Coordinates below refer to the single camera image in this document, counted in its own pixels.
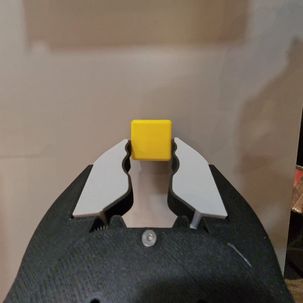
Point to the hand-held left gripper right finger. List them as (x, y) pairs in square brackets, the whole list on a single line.
[(196, 184)]

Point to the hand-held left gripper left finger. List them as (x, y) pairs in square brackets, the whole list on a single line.
[(104, 184)]

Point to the yellow magnetic cube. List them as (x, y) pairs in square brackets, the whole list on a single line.
[(151, 139)]

